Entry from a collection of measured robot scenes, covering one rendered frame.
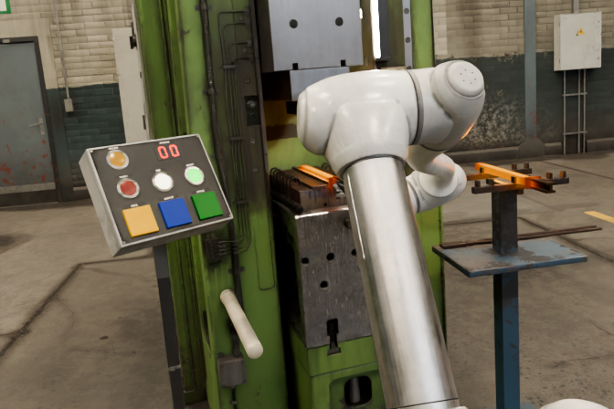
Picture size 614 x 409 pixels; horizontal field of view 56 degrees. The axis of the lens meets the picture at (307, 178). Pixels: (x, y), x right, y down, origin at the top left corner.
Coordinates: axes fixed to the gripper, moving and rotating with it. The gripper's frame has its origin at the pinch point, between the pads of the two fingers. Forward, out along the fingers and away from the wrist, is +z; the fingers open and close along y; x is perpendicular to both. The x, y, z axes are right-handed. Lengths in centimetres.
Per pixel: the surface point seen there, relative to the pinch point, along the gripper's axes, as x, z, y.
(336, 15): 53, 7, 4
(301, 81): 32.9, 6.7, -8.9
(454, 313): -104, 91, 96
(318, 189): -2.0, 5.2, -5.9
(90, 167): 16, -12, -73
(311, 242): -17.2, -1.4, -11.6
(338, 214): -9.4, -1.1, -1.7
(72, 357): -105, 133, -106
